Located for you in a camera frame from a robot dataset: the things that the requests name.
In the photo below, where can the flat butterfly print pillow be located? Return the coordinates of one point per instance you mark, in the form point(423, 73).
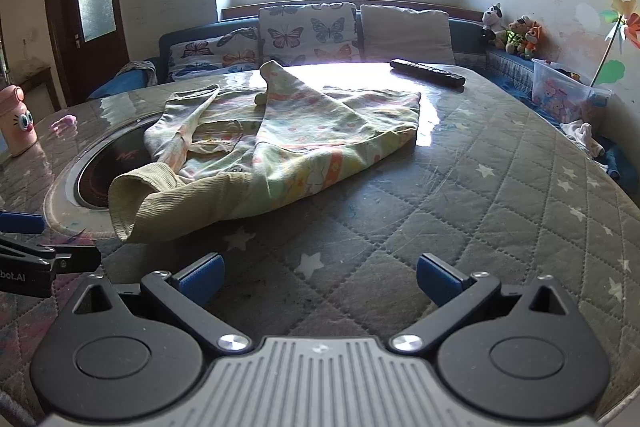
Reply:
point(220, 54)

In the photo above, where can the floral yellow child's garment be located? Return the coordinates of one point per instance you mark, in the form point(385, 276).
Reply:
point(280, 142)

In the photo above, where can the colourful pinwheel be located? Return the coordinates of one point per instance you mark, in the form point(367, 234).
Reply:
point(625, 19)

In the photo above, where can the dark wooden side table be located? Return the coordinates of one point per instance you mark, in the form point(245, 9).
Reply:
point(37, 84)

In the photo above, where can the black remote control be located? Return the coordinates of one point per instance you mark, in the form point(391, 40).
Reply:
point(425, 72)

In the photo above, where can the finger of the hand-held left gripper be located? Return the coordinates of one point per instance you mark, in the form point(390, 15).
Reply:
point(75, 259)
point(20, 223)

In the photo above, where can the dark wooden door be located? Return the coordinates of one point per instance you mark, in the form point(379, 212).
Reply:
point(90, 7)

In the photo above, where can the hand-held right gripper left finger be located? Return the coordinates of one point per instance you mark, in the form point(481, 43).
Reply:
point(200, 279)

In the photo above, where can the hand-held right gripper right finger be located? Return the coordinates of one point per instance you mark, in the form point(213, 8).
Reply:
point(440, 279)

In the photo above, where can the grey cloth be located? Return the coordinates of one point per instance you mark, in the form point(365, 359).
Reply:
point(135, 72)

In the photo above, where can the upright butterfly print pillow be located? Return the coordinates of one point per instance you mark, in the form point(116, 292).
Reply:
point(305, 34)

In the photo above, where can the round built-in hotplate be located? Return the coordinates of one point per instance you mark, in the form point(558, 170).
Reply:
point(100, 177)

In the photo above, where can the pink bottle with eyes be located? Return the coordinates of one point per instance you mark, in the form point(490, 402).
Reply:
point(19, 122)

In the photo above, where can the small pink toy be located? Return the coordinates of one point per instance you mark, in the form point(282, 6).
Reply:
point(65, 124)

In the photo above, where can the blue sofa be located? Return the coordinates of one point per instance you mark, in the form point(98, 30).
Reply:
point(467, 29)

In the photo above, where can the brown plush toy yellow vest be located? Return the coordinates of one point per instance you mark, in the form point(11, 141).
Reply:
point(516, 36)

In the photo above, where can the clear plastic storage box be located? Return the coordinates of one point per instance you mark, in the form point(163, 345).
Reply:
point(565, 94)

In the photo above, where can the white cloth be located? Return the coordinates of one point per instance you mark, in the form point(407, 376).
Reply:
point(582, 137)

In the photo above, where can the beige pillow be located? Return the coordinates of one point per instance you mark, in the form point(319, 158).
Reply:
point(405, 34)

